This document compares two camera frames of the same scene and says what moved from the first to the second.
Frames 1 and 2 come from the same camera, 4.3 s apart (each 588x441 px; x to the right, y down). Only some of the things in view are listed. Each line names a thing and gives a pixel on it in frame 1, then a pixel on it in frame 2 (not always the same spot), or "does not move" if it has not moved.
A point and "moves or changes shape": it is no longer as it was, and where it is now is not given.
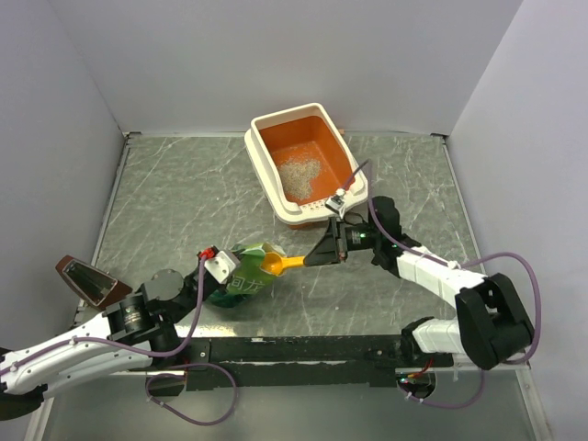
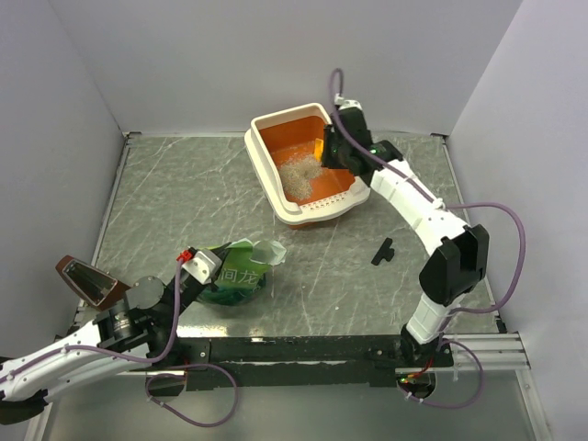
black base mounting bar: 214,362 does not move
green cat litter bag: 249,280 moves or changes shape
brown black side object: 97,288 does not move
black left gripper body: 192,280 does not move
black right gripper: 333,248 to 328,138
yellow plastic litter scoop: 275,264 to 318,149
